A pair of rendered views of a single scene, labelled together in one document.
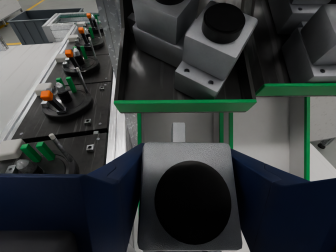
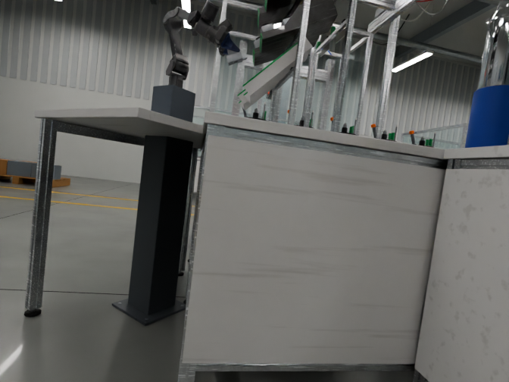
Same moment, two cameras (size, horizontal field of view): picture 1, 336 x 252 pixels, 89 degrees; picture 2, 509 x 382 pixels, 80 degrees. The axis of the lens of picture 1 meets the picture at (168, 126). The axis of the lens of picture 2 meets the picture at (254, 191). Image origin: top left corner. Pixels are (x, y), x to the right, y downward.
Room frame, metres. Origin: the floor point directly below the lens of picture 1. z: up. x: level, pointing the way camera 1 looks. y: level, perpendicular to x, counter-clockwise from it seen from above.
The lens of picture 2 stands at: (0.18, -1.33, 0.71)
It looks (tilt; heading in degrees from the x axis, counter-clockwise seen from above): 3 degrees down; 89
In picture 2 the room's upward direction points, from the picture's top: 7 degrees clockwise
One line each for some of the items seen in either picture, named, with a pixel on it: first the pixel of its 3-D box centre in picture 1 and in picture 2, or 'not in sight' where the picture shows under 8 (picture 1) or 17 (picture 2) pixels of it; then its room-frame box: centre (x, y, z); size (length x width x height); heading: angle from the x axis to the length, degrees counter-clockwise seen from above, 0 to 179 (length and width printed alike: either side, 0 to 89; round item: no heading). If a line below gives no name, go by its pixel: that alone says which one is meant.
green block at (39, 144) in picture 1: (46, 151); not in sight; (0.21, 0.25, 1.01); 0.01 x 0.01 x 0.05; 10
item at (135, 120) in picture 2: not in sight; (176, 136); (-0.19, 0.11, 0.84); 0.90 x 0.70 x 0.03; 55
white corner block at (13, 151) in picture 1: (13, 151); not in sight; (0.24, 0.37, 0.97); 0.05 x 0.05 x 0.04; 10
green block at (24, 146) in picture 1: (31, 153); not in sight; (0.20, 0.28, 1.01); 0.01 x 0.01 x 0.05; 10
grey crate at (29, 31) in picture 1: (54, 26); not in sight; (2.07, 1.23, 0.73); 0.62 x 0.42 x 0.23; 100
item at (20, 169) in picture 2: not in sight; (28, 172); (-4.08, 4.55, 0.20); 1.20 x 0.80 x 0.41; 10
